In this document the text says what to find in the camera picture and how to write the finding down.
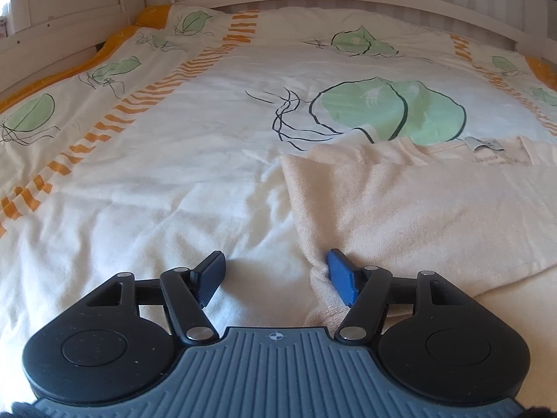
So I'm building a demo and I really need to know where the beige knit sweater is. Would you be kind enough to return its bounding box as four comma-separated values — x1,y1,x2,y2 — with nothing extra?
281,136,557,327

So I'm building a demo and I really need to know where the leaf print duvet cover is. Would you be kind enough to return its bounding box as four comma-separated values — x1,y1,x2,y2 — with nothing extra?
0,6,557,340

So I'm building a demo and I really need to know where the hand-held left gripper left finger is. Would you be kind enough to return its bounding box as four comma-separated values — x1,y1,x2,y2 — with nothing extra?
85,250,227,346

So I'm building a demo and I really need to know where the white wooden bed frame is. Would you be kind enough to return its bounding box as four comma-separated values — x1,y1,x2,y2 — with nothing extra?
0,0,557,96

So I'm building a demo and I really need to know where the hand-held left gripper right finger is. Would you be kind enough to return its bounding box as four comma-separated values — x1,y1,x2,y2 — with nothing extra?
327,249,471,343

